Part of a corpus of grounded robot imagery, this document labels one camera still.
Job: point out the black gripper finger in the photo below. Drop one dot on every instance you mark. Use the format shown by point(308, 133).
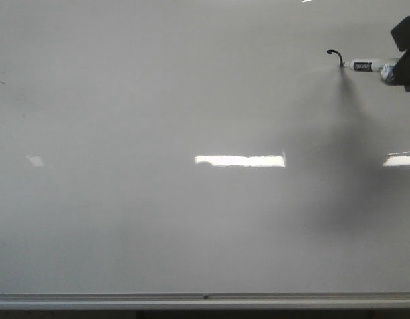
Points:
point(401, 34)
point(401, 71)

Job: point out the white marker with black cap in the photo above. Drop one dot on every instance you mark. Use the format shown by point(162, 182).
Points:
point(383, 66)

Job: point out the white whiteboard surface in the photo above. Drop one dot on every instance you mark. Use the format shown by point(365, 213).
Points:
point(201, 147)

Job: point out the aluminium whiteboard tray rail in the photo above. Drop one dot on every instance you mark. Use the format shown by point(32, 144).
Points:
point(216, 301)

